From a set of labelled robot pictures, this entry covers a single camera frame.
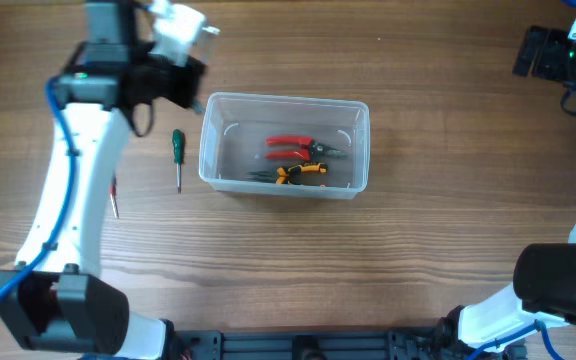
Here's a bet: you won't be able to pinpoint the green handle screwdriver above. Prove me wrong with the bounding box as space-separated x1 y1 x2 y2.
172 129 186 193

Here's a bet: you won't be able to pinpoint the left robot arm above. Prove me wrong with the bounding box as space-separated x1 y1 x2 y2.
0 1 218 359

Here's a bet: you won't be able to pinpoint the red handle pliers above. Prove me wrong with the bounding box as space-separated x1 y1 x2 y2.
265 135 346 162

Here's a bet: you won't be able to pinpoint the black red-collar screwdriver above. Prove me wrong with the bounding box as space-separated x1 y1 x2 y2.
109 174 119 219

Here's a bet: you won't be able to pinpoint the silver socket wrench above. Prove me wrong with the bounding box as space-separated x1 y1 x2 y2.
191 99 205 115

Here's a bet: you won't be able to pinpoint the orange black needle-nose pliers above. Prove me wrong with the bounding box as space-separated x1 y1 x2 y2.
248 162 329 185

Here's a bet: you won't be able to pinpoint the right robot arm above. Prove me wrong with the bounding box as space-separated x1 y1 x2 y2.
431 18 576 359

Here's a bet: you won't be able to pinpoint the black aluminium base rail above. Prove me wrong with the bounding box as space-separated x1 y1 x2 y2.
177 327 475 360

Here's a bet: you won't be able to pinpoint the clear plastic container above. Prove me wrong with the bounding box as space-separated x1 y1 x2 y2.
199 92 371 199

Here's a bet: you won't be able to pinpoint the left blue cable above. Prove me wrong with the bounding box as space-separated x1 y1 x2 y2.
0 74 80 360

